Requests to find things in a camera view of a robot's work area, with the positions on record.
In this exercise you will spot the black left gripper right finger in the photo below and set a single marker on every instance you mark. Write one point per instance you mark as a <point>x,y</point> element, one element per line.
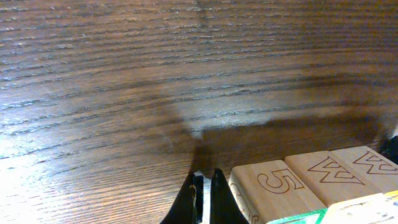
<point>223,207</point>

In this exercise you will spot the yellow S block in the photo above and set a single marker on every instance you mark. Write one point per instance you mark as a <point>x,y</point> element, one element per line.
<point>376,168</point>
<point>349,197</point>

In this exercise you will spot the green R block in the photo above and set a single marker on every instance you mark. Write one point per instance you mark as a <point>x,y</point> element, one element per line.
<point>270,192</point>

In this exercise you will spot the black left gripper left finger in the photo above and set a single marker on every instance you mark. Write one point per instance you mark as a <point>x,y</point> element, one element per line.
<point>187,207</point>

